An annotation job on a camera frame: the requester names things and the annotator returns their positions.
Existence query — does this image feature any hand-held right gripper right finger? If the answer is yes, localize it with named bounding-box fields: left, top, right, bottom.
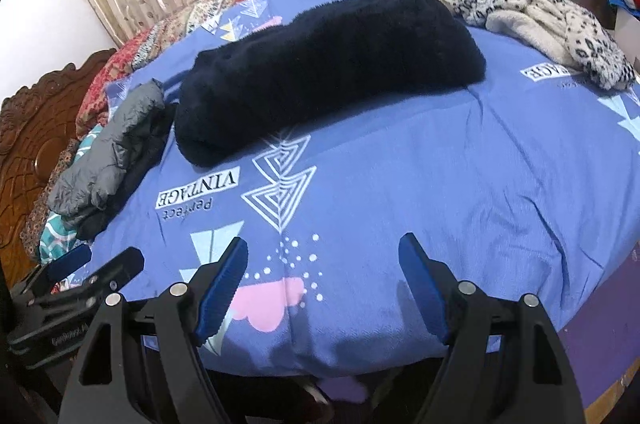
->
left=398, top=232, right=586, bottom=424

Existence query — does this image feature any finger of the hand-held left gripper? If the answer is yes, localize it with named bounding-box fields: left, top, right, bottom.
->
left=30, top=247, right=146, bottom=312
left=10, top=244, right=93, bottom=300

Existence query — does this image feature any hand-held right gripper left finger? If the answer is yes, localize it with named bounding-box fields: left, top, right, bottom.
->
left=59, top=236, right=249, bottom=424

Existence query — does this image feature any navy fleece garment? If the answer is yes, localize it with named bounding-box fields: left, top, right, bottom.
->
left=172, top=0, right=488, bottom=168

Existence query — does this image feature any teal patterned cloth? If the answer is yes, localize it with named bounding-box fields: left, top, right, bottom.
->
left=39, top=131, right=101, bottom=265

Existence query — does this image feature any black garment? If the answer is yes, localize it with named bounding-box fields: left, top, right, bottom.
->
left=75, top=104, right=178, bottom=241

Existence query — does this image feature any blue printed bedsheet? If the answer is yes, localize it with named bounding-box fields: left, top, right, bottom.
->
left=65, top=0, right=640, bottom=377

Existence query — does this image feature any grey puffer jacket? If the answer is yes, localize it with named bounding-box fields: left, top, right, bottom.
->
left=48, top=79, right=168, bottom=225

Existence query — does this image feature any carved wooden headboard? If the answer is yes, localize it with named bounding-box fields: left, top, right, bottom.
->
left=0, top=49, right=118, bottom=285

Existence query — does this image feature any red patchwork quilt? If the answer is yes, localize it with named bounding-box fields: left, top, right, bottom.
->
left=22, top=0, right=506, bottom=262

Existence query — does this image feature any leopard print fleece garment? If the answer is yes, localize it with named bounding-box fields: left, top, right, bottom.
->
left=422, top=0, right=637, bottom=91

